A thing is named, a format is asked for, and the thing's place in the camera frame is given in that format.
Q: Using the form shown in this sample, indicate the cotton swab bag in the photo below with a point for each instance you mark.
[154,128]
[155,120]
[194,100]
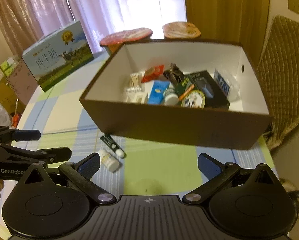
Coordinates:
[134,83]

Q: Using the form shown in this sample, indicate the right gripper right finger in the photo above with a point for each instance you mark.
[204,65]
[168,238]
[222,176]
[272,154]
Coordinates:
[219,176]

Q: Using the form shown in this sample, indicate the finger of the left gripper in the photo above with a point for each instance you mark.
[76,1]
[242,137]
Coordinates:
[26,135]
[54,155]

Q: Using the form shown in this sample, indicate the checkered tablecloth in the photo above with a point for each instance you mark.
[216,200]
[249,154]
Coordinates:
[149,168]

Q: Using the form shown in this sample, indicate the red instant meal bowl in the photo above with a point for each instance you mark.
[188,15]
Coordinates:
[112,41]

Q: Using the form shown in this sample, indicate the brown cardboard box white inside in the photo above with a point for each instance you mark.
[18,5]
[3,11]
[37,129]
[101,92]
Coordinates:
[239,127]

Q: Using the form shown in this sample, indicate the small white pill bottle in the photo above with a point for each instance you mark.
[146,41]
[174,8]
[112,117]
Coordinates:
[108,161]

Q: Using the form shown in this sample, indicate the brown red snack packet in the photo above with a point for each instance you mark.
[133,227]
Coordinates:
[172,74]

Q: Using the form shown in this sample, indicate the blue white cream tube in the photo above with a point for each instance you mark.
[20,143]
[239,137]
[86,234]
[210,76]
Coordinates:
[157,93]

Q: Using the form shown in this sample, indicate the green round-label packet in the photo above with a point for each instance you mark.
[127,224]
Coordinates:
[189,94]

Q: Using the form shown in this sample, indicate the cardboard boxes beside table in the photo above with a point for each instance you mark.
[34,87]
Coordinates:
[17,86]

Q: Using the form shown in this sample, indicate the quilted tan chair cushion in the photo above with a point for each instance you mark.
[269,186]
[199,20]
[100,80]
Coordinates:
[278,72]

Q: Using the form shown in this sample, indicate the clear floss pick box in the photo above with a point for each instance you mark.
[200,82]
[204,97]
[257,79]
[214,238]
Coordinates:
[227,83]

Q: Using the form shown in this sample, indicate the beige wall socket plate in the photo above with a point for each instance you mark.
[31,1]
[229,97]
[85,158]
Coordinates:
[293,5]

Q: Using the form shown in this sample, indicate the blue milk carton box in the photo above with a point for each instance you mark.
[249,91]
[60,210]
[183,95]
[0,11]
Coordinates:
[57,55]

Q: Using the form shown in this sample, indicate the orange instant meal bowl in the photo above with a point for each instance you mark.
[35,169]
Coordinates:
[181,30]

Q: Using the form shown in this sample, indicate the brown wooden wardrobe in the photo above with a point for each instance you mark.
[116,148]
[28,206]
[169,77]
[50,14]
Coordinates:
[236,21]

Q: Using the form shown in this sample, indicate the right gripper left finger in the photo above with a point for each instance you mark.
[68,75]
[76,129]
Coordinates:
[79,175]

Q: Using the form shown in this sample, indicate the black shaver box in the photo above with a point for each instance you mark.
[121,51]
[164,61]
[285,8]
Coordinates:
[214,97]

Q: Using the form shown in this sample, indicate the pink sheer curtain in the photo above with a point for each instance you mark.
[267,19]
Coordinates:
[24,22]

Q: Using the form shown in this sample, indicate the dark green ointment tube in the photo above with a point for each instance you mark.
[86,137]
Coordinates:
[113,145]

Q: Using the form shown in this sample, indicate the small green white jar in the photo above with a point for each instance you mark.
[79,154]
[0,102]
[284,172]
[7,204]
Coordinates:
[170,97]

